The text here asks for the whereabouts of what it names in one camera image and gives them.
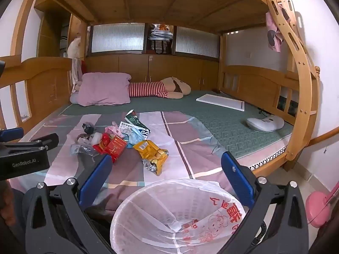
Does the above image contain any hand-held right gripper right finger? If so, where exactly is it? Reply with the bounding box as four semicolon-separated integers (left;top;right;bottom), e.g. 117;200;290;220
221;151;309;254

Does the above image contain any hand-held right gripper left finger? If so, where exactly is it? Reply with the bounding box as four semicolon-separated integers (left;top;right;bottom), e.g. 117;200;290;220
25;153;114;254

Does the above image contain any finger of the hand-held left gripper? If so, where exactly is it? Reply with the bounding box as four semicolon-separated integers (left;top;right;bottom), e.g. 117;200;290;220
0;127;24;142
0;133;59;155

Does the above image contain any silver foil packet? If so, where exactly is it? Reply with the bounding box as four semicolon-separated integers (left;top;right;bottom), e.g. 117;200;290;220
70;143;97;162

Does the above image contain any red packet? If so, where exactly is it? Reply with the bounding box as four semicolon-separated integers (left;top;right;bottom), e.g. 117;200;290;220
92;133;128;164

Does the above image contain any white paper cup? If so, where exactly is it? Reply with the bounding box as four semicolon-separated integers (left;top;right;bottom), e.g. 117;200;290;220
77;132;103;146

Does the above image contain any pink wrapper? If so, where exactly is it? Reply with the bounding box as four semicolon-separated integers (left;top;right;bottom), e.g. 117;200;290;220
104;122;125;139

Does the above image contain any blue wrapper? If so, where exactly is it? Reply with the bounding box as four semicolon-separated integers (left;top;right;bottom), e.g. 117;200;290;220
126;131;145;149

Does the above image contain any yellow snack packet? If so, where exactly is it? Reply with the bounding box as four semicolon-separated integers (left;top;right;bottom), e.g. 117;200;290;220
133;139;169;176

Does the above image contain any green snack packet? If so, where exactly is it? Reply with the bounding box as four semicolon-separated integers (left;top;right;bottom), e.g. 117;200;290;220
124;109;151;140

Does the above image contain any white lined waste bin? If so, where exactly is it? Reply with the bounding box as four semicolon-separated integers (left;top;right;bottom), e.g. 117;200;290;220
110;179;252;254

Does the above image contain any green bed mat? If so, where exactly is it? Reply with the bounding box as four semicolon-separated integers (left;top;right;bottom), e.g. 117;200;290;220
60;90;294;159

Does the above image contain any white handheld appliance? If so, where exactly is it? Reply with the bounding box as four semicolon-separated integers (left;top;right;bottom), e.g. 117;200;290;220
245;115;285;133

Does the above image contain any plaid bed sheet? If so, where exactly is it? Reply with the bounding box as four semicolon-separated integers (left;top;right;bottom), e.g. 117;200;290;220
11;110;233;217

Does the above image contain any white hanging cloth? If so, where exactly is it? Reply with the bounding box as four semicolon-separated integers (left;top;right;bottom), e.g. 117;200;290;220
71;57;83;85

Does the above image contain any white flat board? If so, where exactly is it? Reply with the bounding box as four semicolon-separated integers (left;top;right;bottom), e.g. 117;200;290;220
196;93;245;112

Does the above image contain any pink pillow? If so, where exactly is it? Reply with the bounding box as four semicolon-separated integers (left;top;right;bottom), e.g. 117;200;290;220
70;72;132;107

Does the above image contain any pink fan base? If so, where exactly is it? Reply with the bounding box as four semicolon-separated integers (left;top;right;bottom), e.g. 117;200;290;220
305;182;339;228

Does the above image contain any striped plush toy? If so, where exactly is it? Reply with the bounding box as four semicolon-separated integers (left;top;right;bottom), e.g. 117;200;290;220
128;77;192;100

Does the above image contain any stack of folded bedding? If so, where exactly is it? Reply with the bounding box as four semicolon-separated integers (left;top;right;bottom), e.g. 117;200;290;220
61;24;69;56

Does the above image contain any frosted glass window panel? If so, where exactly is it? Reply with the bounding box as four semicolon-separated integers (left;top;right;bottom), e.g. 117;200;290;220
175;26;220;59
90;23;146;53

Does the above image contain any stack of papers and books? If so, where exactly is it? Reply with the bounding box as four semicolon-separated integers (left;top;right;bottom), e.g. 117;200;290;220
148;29;174;55

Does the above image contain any pink hanging cloth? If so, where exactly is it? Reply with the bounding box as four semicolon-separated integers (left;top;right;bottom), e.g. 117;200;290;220
265;4;285;53

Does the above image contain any wooden bunk bed frame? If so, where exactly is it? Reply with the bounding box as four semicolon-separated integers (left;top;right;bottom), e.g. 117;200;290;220
0;0;329;174

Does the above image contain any wooden wall cabinet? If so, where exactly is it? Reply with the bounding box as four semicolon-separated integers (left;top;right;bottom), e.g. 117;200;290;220
86;54;220;92

